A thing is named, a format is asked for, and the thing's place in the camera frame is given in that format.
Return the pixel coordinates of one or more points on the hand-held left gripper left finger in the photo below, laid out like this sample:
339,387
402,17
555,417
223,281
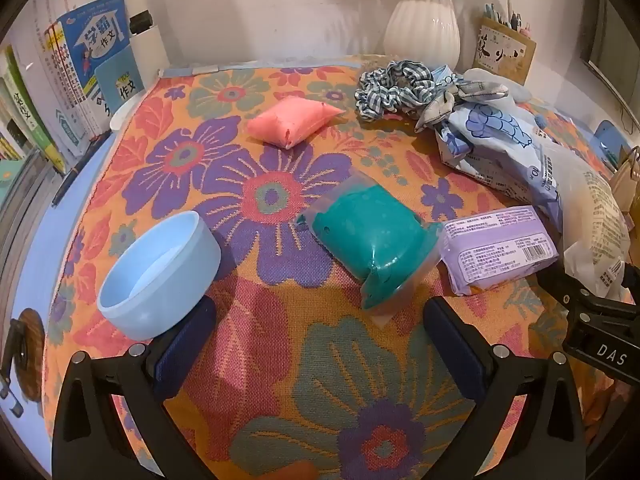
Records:
185,350

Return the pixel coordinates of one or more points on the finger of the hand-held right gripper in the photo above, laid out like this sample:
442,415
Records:
575,287

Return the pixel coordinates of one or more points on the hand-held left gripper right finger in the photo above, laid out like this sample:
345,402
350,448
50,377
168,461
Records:
452,350

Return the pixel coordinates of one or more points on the blue checkered fabric scrunchie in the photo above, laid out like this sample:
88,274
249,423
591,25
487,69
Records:
385,90

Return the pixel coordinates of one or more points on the purple wet wipes packet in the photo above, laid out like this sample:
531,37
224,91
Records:
495,250

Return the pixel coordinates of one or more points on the clear printed plastic bag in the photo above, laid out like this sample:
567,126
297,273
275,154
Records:
590,200

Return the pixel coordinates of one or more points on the light blue round bowl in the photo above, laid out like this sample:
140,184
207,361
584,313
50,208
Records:
160,260

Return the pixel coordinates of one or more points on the beige paper bag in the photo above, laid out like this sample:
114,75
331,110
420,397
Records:
627,185

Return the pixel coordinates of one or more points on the floral woven cloth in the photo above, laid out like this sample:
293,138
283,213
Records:
300,400

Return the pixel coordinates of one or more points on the teal clay packet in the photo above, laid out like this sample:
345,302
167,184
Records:
370,230

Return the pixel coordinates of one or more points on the blue plastic chair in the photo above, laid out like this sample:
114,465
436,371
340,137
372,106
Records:
612,142

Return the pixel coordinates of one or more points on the brown round coaster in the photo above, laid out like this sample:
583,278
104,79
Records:
32,355

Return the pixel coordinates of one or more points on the blue printed plastic package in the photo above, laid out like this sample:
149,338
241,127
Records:
492,135

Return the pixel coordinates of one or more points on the black pen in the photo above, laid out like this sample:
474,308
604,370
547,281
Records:
80,170

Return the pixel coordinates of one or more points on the blue plaid fabric bow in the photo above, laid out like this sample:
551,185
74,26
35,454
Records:
450,95

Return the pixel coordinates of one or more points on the white round lamp base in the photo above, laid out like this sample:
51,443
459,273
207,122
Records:
122,115

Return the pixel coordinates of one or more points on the tan square pen holder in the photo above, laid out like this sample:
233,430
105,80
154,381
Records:
500,52

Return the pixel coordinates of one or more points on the pink clay packet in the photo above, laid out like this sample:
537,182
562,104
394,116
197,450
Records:
285,122

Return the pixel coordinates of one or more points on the teal thin booklet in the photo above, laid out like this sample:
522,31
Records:
120,85

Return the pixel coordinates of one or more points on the bundle of pens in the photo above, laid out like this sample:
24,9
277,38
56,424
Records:
515,20

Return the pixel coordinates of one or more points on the row of upright books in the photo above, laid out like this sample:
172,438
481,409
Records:
35,100

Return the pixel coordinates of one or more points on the white ribbed ceramic vase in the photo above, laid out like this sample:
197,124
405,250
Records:
420,30

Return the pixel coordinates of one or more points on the blue cover workbook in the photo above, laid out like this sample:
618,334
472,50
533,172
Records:
95,35

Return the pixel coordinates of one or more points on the white upright post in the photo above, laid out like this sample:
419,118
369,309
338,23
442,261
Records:
145,45

